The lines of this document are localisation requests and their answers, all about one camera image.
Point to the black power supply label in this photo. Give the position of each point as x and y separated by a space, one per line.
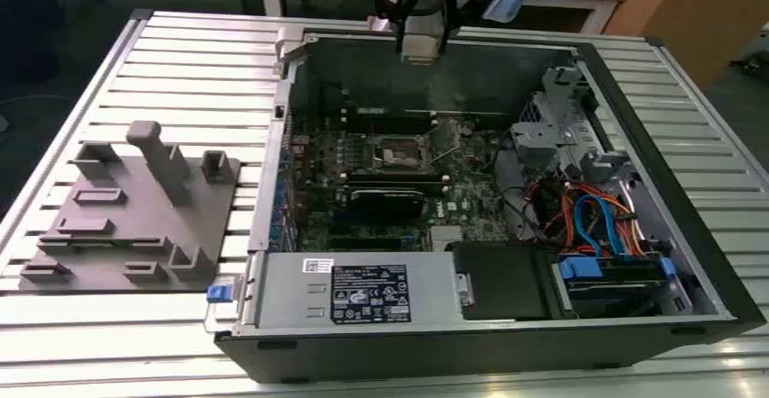
368 294

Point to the silver power supply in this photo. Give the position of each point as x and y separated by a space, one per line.
281 294

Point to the black graphics card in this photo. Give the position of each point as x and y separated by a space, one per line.
384 206

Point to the green motherboard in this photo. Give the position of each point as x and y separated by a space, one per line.
474 200

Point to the silver CPU plate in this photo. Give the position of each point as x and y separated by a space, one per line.
423 47

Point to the hard disk in blue carrier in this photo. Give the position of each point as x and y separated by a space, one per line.
579 269

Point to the blue case latch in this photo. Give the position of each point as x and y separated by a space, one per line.
217 294

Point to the grey parts rack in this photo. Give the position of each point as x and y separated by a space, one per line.
149 227

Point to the silver chipset heatsink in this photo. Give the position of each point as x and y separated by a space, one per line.
445 232

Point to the metal drive cage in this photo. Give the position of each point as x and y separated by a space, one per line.
540 134

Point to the black chair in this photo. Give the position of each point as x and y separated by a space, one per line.
29 33

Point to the black RAM stick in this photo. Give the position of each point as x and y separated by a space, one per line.
396 183
396 175

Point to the black open PC case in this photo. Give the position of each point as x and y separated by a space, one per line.
420 362

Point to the RAM stick with white label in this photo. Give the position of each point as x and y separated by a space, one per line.
368 111

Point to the black CPU socket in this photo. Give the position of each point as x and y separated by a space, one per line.
399 152

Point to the wooden cabinet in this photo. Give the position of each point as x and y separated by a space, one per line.
690 11

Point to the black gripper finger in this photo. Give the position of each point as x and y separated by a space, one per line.
404 20
449 20

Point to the black expansion slot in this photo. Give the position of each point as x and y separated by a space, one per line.
372 238
360 246

